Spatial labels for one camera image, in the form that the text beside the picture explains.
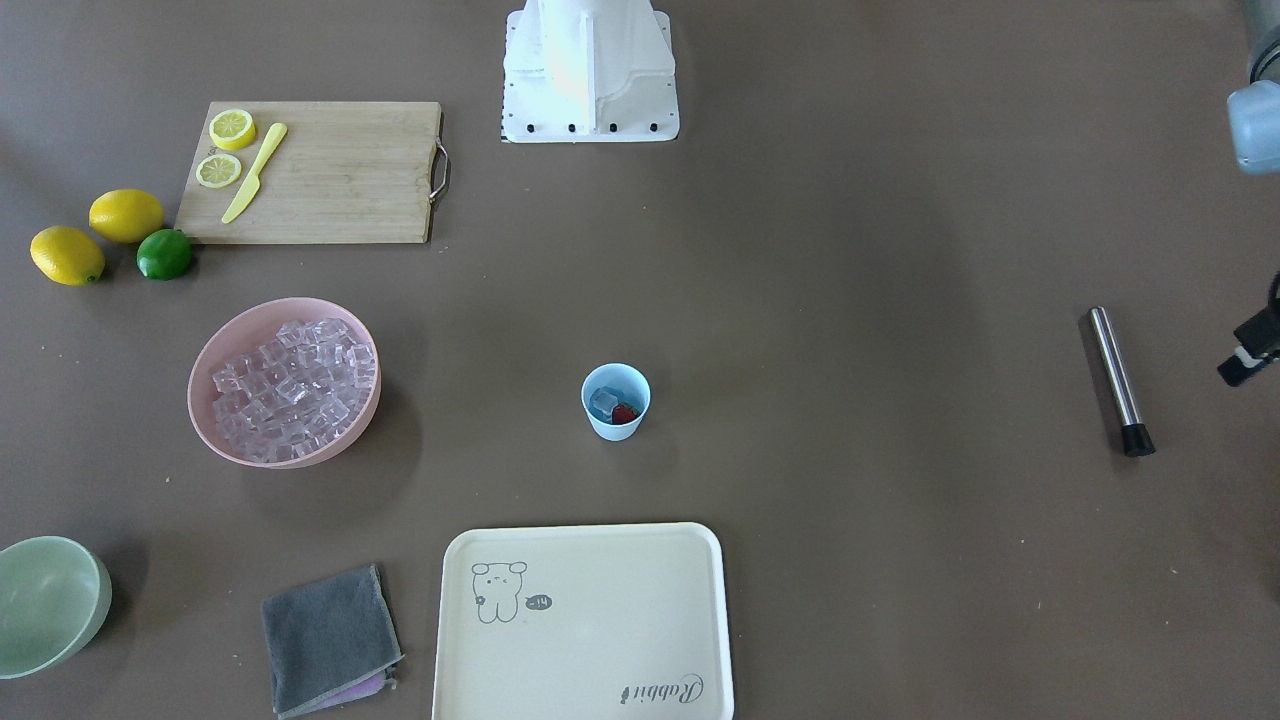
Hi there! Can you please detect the green lime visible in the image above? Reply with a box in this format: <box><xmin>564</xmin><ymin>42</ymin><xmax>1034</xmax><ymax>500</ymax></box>
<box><xmin>134</xmin><ymin>229</ymin><xmax>195</xmax><ymax>281</ymax></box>

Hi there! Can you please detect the whole yellow lemon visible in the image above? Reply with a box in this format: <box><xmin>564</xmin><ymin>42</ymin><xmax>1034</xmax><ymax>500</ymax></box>
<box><xmin>88</xmin><ymin>188</ymin><xmax>165</xmax><ymax>243</ymax></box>
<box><xmin>29</xmin><ymin>225</ymin><xmax>106</xmax><ymax>286</ymax></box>

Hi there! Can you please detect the lemon half lower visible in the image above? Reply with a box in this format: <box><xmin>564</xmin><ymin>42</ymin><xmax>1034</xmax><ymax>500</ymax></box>
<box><xmin>207</xmin><ymin>108</ymin><xmax>257</xmax><ymax>151</ymax></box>

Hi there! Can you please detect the light blue plastic cup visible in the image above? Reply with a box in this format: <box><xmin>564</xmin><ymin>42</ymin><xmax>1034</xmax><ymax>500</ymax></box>
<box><xmin>580</xmin><ymin>363</ymin><xmax>652</xmax><ymax>442</ymax></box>

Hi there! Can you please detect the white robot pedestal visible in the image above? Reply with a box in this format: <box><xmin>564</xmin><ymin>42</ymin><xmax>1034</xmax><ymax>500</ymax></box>
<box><xmin>500</xmin><ymin>1</ymin><xmax>681</xmax><ymax>143</ymax></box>

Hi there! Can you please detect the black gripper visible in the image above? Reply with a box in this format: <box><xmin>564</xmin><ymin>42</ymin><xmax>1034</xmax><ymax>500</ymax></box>
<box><xmin>1217</xmin><ymin>273</ymin><xmax>1279</xmax><ymax>387</ymax></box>

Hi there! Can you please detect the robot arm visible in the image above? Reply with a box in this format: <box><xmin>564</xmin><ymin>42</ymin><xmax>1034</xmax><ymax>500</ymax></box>
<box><xmin>1217</xmin><ymin>1</ymin><xmax>1279</xmax><ymax>387</ymax></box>

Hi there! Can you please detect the clear ice cube in cup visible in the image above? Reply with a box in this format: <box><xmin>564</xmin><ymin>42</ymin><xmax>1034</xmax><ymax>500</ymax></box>
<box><xmin>588</xmin><ymin>387</ymin><xmax>621</xmax><ymax>424</ymax></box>

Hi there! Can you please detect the red strawberry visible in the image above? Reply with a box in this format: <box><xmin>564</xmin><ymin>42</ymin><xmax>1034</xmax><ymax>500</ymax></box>
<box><xmin>611</xmin><ymin>404</ymin><xmax>641</xmax><ymax>427</ymax></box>

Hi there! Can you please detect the lemon half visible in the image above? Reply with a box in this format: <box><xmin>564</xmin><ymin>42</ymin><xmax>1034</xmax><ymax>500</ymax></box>
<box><xmin>193</xmin><ymin>152</ymin><xmax>243</xmax><ymax>190</ymax></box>
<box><xmin>207</xmin><ymin>108</ymin><xmax>257</xmax><ymax>151</ymax></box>

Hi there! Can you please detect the wooden cutting board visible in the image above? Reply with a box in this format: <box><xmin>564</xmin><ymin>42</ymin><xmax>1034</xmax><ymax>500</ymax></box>
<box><xmin>173</xmin><ymin>100</ymin><xmax>449</xmax><ymax>245</ymax></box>

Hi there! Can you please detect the pink bowl of ice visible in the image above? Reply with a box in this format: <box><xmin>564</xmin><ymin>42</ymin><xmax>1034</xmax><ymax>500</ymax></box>
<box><xmin>186</xmin><ymin>297</ymin><xmax>383</xmax><ymax>469</ymax></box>

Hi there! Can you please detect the grey folded cloth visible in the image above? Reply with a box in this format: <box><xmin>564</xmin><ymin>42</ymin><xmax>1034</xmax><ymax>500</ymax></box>
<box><xmin>261</xmin><ymin>564</ymin><xmax>404</xmax><ymax>719</ymax></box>

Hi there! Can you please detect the lemon half upper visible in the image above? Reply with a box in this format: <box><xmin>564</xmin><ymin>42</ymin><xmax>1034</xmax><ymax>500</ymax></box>
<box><xmin>193</xmin><ymin>152</ymin><xmax>243</xmax><ymax>190</ymax></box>

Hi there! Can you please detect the silver black muddler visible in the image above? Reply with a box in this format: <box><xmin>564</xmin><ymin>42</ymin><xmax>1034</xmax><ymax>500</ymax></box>
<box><xmin>1088</xmin><ymin>306</ymin><xmax>1156</xmax><ymax>457</ymax></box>

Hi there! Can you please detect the mint green bowl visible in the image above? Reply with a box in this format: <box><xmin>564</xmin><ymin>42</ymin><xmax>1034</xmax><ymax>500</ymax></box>
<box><xmin>1</xmin><ymin>536</ymin><xmax>113</xmax><ymax>680</ymax></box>

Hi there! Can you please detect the yellow plastic knife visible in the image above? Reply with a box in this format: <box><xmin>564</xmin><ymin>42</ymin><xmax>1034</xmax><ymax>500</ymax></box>
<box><xmin>221</xmin><ymin>122</ymin><xmax>288</xmax><ymax>224</ymax></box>

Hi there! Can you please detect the cream rabbit tray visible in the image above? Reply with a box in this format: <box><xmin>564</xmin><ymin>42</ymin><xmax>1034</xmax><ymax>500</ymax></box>
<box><xmin>431</xmin><ymin>521</ymin><xmax>735</xmax><ymax>719</ymax></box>

